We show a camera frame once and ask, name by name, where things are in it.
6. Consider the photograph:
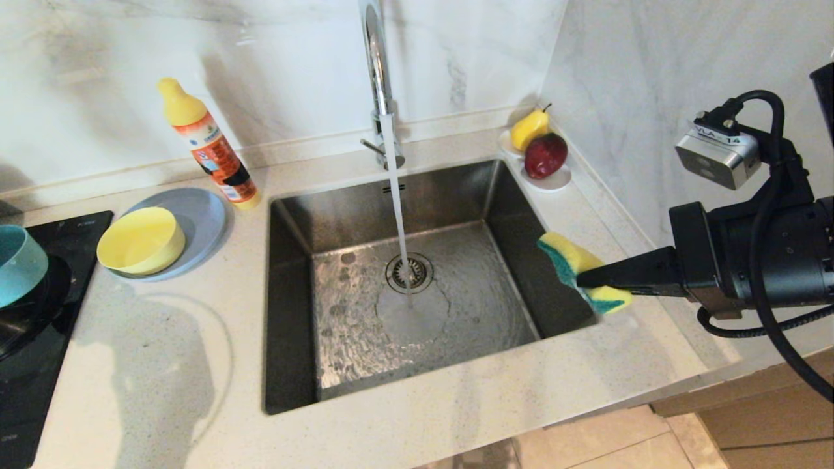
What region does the thin braided gripper cable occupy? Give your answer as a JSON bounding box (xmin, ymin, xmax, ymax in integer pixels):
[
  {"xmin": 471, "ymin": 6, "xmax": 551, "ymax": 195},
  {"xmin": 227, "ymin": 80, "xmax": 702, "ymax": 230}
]
[{"xmin": 697, "ymin": 303, "xmax": 834, "ymax": 338}]

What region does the stainless steel sink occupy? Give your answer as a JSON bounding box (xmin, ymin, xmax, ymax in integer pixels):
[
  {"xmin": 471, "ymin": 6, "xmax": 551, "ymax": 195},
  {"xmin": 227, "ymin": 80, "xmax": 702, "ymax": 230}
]
[{"xmin": 263, "ymin": 158, "xmax": 600, "ymax": 416}]

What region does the blue-grey plate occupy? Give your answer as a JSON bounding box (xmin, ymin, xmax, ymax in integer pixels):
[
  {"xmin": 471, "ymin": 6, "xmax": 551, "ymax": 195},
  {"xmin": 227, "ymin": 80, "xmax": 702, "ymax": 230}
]
[{"xmin": 108, "ymin": 188, "xmax": 227, "ymax": 283}]

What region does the metal sink drain strainer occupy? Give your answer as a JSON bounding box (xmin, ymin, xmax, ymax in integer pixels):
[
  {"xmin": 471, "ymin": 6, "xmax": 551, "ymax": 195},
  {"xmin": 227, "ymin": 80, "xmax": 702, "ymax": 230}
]
[{"xmin": 385, "ymin": 253, "xmax": 434, "ymax": 295}]

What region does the light blue bowl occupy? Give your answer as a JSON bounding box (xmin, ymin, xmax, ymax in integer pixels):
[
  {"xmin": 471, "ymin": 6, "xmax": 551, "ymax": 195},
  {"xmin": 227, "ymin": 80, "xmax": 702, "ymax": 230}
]
[{"xmin": 0, "ymin": 225, "xmax": 50, "ymax": 308}]

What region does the running water stream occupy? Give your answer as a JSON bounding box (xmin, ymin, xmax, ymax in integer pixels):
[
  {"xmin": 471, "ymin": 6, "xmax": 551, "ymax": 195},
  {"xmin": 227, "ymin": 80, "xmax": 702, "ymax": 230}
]
[{"xmin": 379, "ymin": 114, "xmax": 414, "ymax": 308}]

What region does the yellow sponge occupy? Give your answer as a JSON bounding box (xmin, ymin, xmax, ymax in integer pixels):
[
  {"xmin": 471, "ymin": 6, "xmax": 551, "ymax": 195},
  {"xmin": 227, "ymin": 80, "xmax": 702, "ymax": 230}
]
[{"xmin": 538, "ymin": 232, "xmax": 633, "ymax": 315}]

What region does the pale yellow bowl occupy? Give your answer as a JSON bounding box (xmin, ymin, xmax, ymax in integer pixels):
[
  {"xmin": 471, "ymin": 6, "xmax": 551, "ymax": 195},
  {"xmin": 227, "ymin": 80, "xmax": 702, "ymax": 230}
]
[{"xmin": 96, "ymin": 207, "xmax": 186, "ymax": 276}]

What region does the chrome faucet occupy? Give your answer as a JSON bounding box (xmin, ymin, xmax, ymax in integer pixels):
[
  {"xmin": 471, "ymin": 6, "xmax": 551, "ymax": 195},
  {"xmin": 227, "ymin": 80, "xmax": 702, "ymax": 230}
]
[{"xmin": 359, "ymin": 0, "xmax": 406, "ymax": 171}]

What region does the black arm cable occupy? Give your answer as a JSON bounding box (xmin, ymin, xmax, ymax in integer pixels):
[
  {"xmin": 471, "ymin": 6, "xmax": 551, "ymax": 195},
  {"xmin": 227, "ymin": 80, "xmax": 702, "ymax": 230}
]
[{"xmin": 720, "ymin": 90, "xmax": 834, "ymax": 403}]

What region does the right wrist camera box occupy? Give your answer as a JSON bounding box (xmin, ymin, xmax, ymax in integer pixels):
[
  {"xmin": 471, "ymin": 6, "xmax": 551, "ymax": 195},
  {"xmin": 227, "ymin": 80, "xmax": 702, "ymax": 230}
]
[{"xmin": 674, "ymin": 111, "xmax": 763, "ymax": 191}]

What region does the black induction cooktop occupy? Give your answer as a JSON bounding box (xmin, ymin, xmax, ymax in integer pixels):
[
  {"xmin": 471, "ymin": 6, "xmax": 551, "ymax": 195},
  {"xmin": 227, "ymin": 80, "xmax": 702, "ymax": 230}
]
[{"xmin": 0, "ymin": 210, "xmax": 115, "ymax": 469}]

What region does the dark red apple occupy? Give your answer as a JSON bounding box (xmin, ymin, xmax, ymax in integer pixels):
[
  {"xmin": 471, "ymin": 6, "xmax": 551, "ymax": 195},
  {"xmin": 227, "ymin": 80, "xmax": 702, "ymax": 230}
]
[{"xmin": 524, "ymin": 132, "xmax": 568, "ymax": 180}]

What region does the orange dish soap bottle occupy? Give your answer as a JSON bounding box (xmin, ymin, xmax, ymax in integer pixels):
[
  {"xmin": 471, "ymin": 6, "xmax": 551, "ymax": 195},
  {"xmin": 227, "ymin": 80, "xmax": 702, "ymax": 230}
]
[{"xmin": 156, "ymin": 78, "xmax": 261, "ymax": 210}]

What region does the wooden cabinet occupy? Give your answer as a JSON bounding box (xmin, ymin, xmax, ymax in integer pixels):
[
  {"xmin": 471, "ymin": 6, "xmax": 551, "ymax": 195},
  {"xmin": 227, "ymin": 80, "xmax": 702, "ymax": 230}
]
[{"xmin": 648, "ymin": 344, "xmax": 834, "ymax": 469}]

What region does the yellow pear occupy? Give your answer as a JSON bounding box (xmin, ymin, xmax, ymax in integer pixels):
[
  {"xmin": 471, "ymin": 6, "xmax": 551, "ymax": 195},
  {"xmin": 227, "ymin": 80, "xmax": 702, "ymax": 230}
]
[{"xmin": 510, "ymin": 102, "xmax": 553, "ymax": 152}]

